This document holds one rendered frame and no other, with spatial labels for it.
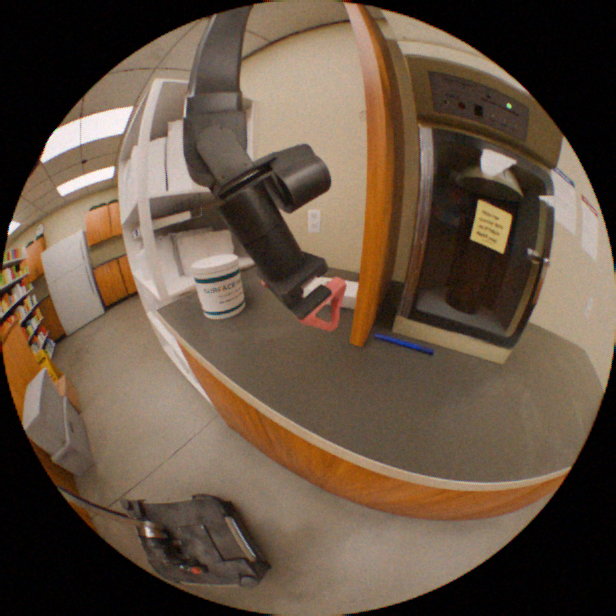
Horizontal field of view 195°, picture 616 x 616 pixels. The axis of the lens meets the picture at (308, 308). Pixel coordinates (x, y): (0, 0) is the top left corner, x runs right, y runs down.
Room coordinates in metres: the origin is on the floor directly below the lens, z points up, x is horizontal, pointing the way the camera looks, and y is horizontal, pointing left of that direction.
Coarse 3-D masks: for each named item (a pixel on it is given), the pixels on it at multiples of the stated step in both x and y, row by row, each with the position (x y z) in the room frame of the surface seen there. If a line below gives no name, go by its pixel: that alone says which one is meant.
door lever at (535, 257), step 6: (534, 252) 0.18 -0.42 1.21; (534, 258) 0.17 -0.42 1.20; (540, 258) 0.15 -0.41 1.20; (546, 258) 0.14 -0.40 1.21; (546, 264) 0.13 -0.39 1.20; (540, 270) 0.14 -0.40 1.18; (546, 270) 0.13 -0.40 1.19; (540, 276) 0.14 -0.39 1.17; (540, 282) 0.14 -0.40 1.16; (534, 288) 0.15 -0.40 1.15; (540, 288) 0.13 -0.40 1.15; (534, 294) 0.14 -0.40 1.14; (540, 294) 0.13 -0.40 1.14; (534, 300) 0.14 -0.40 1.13
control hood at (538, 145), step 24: (456, 72) 0.20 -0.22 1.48; (480, 72) 0.16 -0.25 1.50; (528, 96) 0.11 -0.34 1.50; (432, 120) 0.31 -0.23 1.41; (456, 120) 0.27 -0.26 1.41; (528, 120) 0.15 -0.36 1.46; (552, 120) 0.09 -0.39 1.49; (528, 144) 0.18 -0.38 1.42; (552, 144) 0.12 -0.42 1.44; (552, 168) 0.15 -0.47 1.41
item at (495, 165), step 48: (480, 144) 0.25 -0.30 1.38; (432, 192) 0.30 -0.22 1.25; (480, 192) 0.25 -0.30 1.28; (528, 192) 0.19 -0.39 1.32; (432, 240) 0.30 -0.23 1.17; (528, 240) 0.19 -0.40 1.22; (432, 288) 0.28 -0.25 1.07; (480, 288) 0.23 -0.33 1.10; (528, 288) 0.17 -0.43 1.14; (480, 336) 0.21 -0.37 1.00
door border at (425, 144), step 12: (420, 144) 0.31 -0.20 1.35; (432, 144) 0.30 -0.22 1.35; (432, 156) 0.30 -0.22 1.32; (420, 168) 0.31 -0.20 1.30; (432, 168) 0.30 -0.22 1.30; (432, 180) 0.30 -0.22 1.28; (420, 192) 0.31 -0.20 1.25; (420, 216) 0.31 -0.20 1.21; (420, 228) 0.31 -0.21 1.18; (420, 240) 0.31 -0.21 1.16; (420, 252) 0.31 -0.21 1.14; (420, 264) 0.30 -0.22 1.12; (408, 276) 0.31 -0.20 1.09; (408, 288) 0.31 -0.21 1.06; (408, 300) 0.31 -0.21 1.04; (408, 312) 0.30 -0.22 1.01
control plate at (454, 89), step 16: (432, 80) 0.24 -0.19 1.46; (448, 80) 0.22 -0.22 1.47; (464, 80) 0.20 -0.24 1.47; (432, 96) 0.26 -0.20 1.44; (448, 96) 0.24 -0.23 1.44; (464, 96) 0.22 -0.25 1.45; (480, 96) 0.20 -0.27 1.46; (496, 96) 0.17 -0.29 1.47; (448, 112) 0.26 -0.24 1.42; (464, 112) 0.24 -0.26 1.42; (496, 112) 0.20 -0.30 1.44; (512, 112) 0.17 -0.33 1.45; (528, 112) 0.14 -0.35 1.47; (496, 128) 0.22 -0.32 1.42; (512, 128) 0.19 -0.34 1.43
